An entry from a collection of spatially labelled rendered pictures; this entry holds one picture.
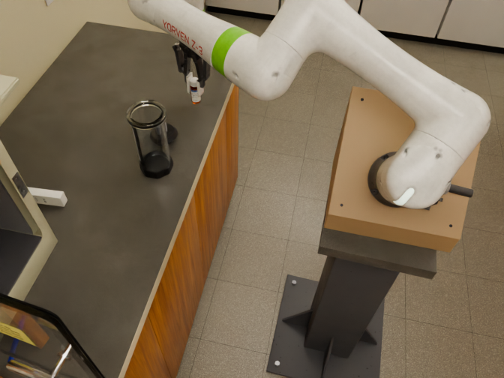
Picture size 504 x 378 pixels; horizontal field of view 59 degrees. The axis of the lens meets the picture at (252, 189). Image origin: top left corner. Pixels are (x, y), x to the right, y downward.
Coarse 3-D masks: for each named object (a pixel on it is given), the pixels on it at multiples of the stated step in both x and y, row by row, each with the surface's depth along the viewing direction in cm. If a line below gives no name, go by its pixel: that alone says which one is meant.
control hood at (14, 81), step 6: (0, 78) 77; (6, 78) 77; (12, 78) 77; (18, 78) 77; (0, 84) 76; (6, 84) 76; (12, 84) 76; (18, 84) 77; (0, 90) 75; (6, 90) 75; (12, 90) 76; (0, 96) 74; (6, 96) 75; (0, 102) 74
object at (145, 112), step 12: (132, 108) 124; (144, 108) 127; (156, 108) 126; (132, 120) 121; (144, 120) 130; (156, 120) 121; (144, 132) 123; (156, 132) 124; (144, 144) 126; (156, 144) 127; (168, 144) 134; (144, 156) 131; (156, 156) 131; (168, 156) 135; (144, 168) 136; (156, 168) 134
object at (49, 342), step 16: (0, 304) 65; (16, 304) 64; (0, 320) 73; (16, 320) 69; (32, 320) 66; (48, 320) 63; (0, 336) 84; (32, 336) 74; (48, 336) 70; (64, 336) 67; (16, 352) 92; (32, 352) 85; (48, 352) 80; (64, 352) 75; (80, 352) 73; (48, 368) 93; (64, 368) 87; (80, 368) 81
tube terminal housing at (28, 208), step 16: (0, 144) 92; (0, 160) 93; (0, 176) 98; (16, 192) 105; (32, 208) 108; (32, 224) 114; (48, 224) 116; (48, 240) 118; (32, 256) 112; (48, 256) 119; (32, 272) 113; (16, 288) 108
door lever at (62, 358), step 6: (60, 354) 77; (12, 360) 77; (60, 360) 77; (66, 360) 78; (6, 366) 76; (12, 366) 76; (18, 366) 76; (24, 366) 76; (60, 366) 77; (18, 372) 76; (24, 372) 75; (30, 372) 75; (36, 372) 75; (42, 372) 76; (54, 372) 76
